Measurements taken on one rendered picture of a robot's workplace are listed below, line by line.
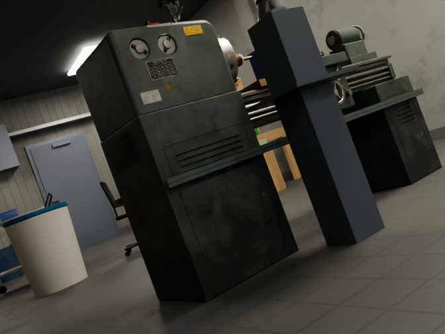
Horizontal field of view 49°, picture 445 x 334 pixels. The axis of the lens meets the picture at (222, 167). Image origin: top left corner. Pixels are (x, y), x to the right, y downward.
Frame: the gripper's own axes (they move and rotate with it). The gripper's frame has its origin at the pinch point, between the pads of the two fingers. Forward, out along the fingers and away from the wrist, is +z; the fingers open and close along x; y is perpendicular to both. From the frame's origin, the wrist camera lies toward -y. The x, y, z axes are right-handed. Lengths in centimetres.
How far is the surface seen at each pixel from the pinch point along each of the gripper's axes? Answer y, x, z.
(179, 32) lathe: 13.9, -11.5, 12.6
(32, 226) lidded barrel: -256, -39, 70
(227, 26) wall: -365, 363, -125
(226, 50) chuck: 3.5, 21.5, 22.3
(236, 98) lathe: 14, 7, 50
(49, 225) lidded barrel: -254, -25, 74
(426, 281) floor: 110, -31, 133
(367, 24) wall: -123, 343, -14
